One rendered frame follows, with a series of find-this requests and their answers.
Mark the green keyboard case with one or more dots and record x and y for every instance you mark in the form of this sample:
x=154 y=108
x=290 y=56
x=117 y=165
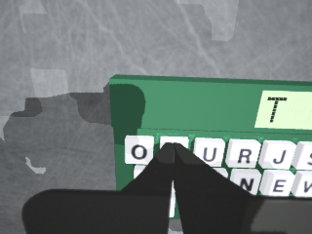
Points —
x=257 y=133

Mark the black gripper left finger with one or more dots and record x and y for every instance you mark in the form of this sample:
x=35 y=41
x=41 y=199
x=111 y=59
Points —
x=141 y=207

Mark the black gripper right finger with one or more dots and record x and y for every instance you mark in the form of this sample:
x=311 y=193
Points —
x=210 y=203

